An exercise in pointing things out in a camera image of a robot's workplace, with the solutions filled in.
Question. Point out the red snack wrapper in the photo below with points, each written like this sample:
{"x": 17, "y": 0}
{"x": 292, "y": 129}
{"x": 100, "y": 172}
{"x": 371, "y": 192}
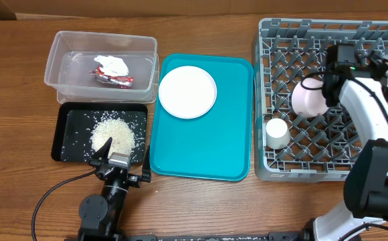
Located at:
{"x": 124, "y": 82}

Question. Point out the large white plate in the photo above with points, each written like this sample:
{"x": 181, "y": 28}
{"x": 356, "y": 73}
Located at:
{"x": 187, "y": 92}

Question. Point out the pink-white bowl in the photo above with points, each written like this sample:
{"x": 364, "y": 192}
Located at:
{"x": 308, "y": 103}

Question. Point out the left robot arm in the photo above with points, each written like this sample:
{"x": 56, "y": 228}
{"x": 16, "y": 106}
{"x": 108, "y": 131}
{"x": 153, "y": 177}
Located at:
{"x": 100, "y": 213}

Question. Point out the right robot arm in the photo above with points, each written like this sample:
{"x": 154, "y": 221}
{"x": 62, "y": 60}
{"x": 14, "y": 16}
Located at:
{"x": 365, "y": 194}

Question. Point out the teal serving tray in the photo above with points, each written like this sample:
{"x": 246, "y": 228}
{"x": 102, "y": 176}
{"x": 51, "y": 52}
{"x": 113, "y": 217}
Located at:
{"x": 216, "y": 145}

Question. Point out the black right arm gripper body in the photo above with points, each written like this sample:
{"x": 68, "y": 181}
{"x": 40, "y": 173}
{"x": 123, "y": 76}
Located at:
{"x": 330, "y": 94}

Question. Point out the white napkin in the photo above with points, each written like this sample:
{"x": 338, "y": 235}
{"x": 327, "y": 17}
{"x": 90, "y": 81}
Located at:
{"x": 112, "y": 66}

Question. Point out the pile of rice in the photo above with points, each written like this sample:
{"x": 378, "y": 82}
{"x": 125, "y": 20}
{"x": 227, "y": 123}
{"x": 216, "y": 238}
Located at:
{"x": 122, "y": 136}

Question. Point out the white cup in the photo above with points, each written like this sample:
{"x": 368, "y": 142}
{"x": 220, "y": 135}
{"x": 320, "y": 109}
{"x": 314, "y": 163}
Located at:
{"x": 277, "y": 133}

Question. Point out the grey dishwasher rack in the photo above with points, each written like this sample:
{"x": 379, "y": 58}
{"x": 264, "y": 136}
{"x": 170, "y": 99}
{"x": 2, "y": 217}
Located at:
{"x": 322, "y": 148}

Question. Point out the clear plastic bin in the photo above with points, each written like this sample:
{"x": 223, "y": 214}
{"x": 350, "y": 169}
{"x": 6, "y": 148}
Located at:
{"x": 89, "y": 66}

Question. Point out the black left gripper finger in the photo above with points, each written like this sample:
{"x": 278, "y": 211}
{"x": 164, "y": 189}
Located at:
{"x": 102, "y": 154}
{"x": 146, "y": 167}

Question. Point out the black plastic tray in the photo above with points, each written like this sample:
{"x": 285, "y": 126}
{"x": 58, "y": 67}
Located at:
{"x": 77, "y": 120}

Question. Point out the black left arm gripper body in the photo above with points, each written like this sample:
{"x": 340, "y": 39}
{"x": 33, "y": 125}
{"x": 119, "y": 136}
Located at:
{"x": 132, "y": 180}

